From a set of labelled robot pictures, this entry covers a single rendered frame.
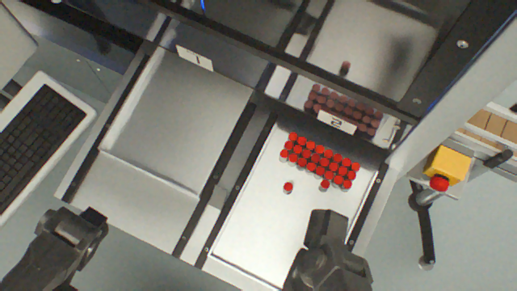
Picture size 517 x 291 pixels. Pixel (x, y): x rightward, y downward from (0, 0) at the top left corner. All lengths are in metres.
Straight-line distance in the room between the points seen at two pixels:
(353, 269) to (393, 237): 1.40
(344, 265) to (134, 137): 0.70
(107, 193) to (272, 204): 0.38
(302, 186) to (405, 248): 0.99
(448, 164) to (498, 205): 1.16
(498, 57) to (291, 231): 0.68
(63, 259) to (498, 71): 0.63
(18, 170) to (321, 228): 0.83
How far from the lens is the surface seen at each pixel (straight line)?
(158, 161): 1.36
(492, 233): 2.36
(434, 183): 1.25
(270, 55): 1.06
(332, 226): 0.91
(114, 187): 1.37
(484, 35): 0.77
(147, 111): 1.39
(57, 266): 0.82
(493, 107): 1.38
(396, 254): 2.25
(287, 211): 1.31
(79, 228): 0.86
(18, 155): 1.51
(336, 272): 0.82
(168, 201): 1.33
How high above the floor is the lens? 2.18
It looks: 75 degrees down
